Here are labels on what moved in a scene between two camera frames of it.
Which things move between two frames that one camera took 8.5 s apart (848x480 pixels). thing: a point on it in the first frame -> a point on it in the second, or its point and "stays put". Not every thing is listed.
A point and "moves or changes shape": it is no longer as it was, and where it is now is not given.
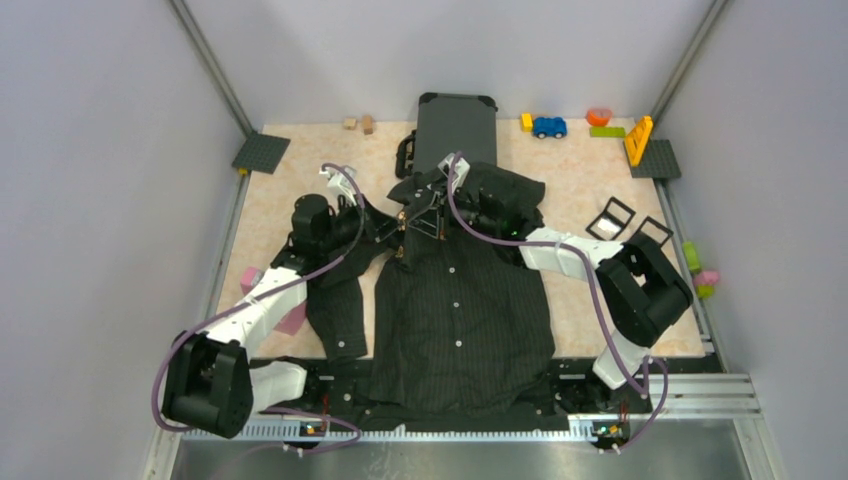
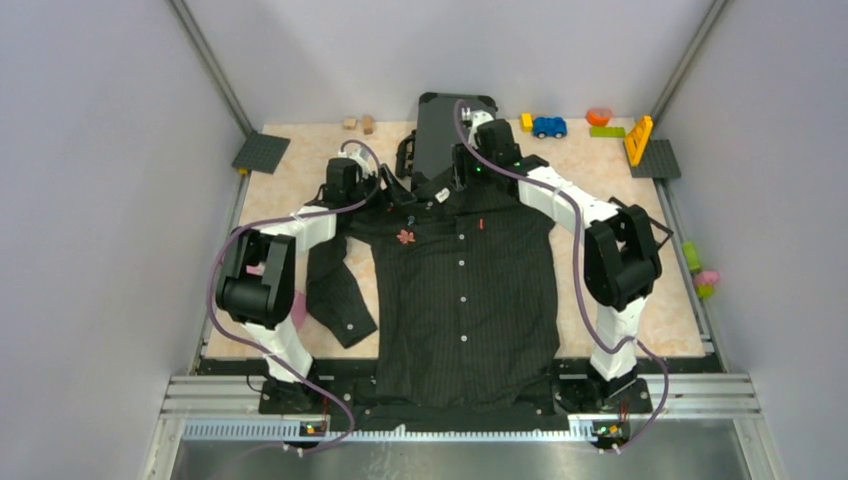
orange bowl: x=599 y=117 stays put
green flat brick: x=610 y=132 stays put
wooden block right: x=367 y=124 stays put
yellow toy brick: x=526 y=122 stays put
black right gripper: x=429 y=223 -> x=461 y=159
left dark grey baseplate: x=261 y=152 stays put
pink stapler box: x=289 y=323 stays put
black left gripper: x=375 y=233 -> x=398 y=193
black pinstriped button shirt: x=452 y=319 moves or changes shape
